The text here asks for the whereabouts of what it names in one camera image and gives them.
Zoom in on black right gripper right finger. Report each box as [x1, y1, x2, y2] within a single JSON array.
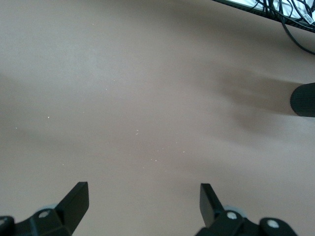
[[195, 182, 299, 236]]

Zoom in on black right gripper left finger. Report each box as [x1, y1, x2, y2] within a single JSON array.
[[0, 181, 90, 236]]

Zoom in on black cylindrical padded post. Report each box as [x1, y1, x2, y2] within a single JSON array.
[[290, 82, 315, 118]]

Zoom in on black looping table cable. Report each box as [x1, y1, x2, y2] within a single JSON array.
[[278, 0, 315, 55]]

